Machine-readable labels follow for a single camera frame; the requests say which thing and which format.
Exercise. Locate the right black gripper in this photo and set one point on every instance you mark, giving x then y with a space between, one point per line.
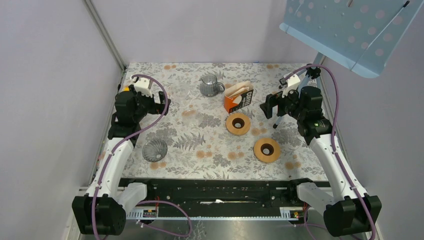
273 99

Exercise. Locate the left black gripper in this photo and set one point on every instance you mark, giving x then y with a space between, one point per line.
156 108

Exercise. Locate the orange coffee filter box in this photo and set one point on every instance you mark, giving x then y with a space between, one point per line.
238 102

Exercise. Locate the wooden ring holder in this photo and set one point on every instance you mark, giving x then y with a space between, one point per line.
238 124
267 150

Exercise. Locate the clear glass dripper cone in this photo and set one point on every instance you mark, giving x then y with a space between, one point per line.
155 150

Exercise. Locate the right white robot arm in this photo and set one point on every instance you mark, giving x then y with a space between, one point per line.
350 209

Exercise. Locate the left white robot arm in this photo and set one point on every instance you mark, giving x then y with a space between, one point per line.
102 210

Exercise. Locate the paper coffee filters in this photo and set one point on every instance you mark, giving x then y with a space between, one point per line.
238 89

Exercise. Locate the grey glass pitcher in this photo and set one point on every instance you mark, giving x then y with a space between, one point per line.
210 86

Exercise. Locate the floral tablecloth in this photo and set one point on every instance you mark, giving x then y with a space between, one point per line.
199 144

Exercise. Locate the blue perforated stand tray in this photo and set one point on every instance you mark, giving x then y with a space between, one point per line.
357 34

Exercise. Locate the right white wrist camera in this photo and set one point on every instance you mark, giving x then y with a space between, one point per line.
290 84

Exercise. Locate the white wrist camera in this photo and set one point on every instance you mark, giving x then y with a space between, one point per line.
143 85
290 84

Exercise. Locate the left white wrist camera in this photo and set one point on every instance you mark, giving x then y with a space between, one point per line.
143 85

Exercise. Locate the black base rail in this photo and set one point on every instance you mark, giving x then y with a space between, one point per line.
220 199

